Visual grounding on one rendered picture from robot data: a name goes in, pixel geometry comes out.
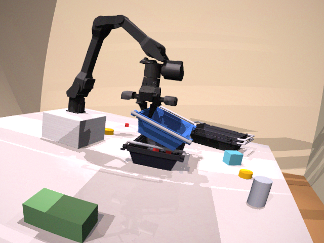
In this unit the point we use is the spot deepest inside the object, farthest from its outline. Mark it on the yellow short cylinder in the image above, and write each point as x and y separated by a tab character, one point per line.
109	131
246	174

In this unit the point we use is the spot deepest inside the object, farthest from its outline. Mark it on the green rectangular block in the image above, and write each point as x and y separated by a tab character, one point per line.
61	214

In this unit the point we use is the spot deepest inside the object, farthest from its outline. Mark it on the grey cylinder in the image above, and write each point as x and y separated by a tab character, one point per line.
259	192

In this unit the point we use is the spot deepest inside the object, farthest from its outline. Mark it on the light blue block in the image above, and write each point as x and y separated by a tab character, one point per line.
232	158

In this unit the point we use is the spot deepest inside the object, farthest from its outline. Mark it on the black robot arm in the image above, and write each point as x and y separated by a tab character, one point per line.
102	26

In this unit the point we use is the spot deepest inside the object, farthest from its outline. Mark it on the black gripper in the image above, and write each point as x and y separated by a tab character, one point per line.
167	100

